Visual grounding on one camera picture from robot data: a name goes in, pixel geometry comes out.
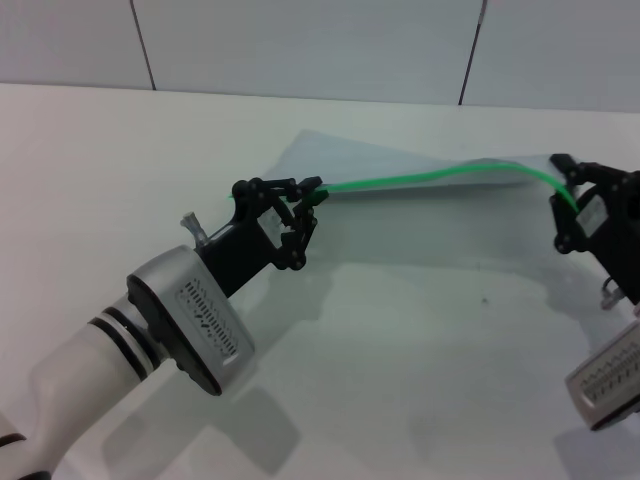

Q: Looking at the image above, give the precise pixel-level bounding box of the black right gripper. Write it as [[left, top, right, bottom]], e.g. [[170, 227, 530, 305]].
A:
[[547, 152, 640, 301]]

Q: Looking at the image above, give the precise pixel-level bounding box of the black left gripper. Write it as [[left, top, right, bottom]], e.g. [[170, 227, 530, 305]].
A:
[[202, 174, 330, 297]]

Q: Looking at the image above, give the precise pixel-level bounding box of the transparent green zip document bag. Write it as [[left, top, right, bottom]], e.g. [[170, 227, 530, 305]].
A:
[[227, 128, 585, 281]]

